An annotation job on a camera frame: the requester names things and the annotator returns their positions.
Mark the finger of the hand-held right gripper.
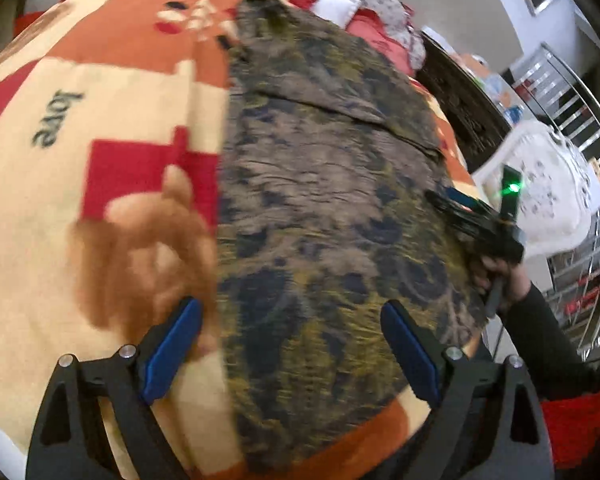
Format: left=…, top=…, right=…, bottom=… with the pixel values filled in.
left=424, top=186, right=481, bottom=226

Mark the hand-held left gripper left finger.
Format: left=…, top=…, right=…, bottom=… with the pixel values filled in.
left=25, top=296, right=204, bottom=480

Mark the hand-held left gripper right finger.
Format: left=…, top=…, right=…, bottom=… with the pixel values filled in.
left=380, top=299, right=556, bottom=480

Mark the dark floral patterned shirt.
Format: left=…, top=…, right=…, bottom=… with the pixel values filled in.
left=215, top=0, right=488, bottom=466

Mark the person's right forearm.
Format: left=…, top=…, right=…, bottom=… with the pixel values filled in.
left=500, top=282, right=600, bottom=401

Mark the person's right hand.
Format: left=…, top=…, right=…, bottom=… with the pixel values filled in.
left=467, top=255, right=531, bottom=306

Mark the dark carved wooden cabinet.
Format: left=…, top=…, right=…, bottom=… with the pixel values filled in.
left=415, top=30, right=513, bottom=173

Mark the pile of plastic packets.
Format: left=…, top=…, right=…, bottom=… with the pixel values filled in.
left=462, top=52, right=528, bottom=126

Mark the chrome metal rack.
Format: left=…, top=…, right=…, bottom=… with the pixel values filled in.
left=510, top=42, right=600, bottom=361

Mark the red cloth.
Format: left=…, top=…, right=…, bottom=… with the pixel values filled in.
left=540, top=390, right=600, bottom=471

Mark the white pillow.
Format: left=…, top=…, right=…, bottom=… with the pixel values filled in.
left=310, top=0, right=363, bottom=25

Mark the printed orange red blanket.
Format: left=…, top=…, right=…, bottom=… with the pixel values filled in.
left=0, top=0, right=486, bottom=480

